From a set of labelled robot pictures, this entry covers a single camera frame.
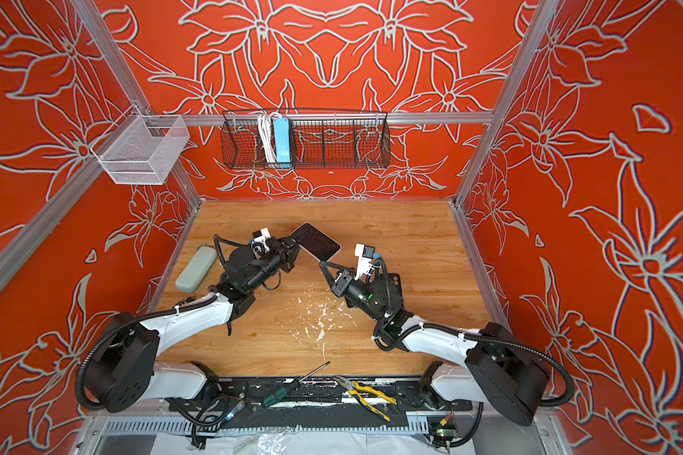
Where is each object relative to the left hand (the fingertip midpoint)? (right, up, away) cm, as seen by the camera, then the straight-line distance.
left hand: (306, 234), depth 75 cm
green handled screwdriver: (-5, -41, -2) cm, 41 cm away
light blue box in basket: (-9, +28, +15) cm, 33 cm away
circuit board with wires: (+36, -49, -7) cm, 61 cm away
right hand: (+4, -7, -5) cm, 10 cm away
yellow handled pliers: (+13, -41, -1) cm, 43 cm away
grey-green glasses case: (-40, -14, +20) cm, 47 cm away
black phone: (+3, -2, -1) cm, 4 cm away
